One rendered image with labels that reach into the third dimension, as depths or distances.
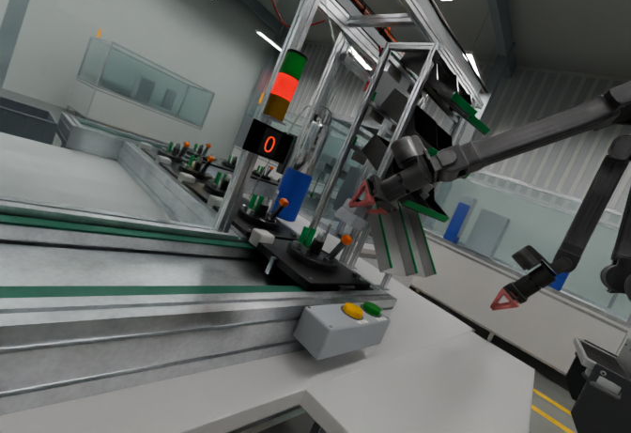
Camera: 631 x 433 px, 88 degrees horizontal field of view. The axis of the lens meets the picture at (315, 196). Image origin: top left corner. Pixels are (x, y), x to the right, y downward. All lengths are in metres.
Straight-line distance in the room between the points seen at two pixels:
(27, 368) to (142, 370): 0.12
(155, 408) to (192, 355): 0.07
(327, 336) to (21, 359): 0.38
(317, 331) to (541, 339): 4.28
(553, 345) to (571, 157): 5.68
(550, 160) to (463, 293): 5.48
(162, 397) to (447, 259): 4.48
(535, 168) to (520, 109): 1.59
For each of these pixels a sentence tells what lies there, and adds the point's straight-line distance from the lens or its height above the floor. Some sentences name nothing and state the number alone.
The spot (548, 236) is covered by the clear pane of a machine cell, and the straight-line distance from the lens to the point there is 4.72.
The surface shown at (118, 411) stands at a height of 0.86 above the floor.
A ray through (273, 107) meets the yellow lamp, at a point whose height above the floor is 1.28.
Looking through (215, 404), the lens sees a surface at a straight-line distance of 0.52.
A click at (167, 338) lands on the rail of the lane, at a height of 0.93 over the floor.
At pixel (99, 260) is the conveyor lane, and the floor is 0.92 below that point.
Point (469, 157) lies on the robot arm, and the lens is 0.80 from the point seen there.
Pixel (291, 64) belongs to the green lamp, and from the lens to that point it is 0.78.
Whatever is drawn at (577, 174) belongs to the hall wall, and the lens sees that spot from 9.50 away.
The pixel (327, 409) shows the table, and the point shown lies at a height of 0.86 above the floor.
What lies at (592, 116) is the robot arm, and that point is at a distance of 0.91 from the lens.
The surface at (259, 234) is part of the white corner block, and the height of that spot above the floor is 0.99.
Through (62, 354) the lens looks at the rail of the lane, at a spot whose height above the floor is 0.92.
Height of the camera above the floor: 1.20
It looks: 5 degrees down
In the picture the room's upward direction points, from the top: 23 degrees clockwise
